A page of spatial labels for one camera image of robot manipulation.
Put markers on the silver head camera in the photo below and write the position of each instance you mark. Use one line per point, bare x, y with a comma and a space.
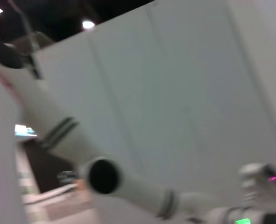
256, 177

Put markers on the dark brown desk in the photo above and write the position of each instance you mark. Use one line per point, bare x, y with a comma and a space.
46, 170

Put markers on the black round robot joint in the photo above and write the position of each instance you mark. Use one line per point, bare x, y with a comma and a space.
8, 56

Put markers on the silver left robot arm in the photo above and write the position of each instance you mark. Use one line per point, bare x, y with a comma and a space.
70, 140

